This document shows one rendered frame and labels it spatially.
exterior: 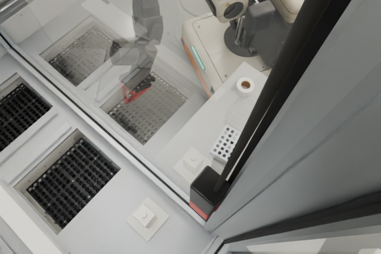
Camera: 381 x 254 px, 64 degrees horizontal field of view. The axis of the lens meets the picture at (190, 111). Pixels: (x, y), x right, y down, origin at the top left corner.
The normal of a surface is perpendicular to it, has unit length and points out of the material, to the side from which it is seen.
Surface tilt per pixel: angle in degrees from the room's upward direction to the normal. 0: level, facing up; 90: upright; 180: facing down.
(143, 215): 0
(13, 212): 0
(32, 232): 0
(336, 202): 90
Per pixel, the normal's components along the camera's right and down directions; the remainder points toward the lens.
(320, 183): -0.65, 0.69
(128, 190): 0.01, -0.42
